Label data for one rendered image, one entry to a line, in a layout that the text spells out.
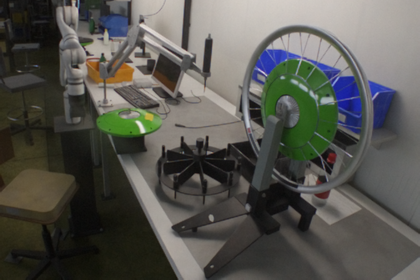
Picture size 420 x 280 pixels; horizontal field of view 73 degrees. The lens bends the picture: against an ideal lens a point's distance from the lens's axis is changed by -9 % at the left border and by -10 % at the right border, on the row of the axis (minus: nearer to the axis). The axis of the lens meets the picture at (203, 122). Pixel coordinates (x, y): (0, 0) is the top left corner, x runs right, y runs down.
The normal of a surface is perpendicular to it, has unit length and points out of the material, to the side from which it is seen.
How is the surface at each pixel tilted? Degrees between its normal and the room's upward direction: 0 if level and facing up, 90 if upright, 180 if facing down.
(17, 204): 0
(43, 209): 0
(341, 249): 0
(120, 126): 21
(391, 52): 90
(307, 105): 84
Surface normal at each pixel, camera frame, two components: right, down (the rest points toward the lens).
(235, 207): -0.18, -0.82
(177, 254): 0.08, -0.91
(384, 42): -0.89, 0.11
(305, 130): -0.76, 0.25
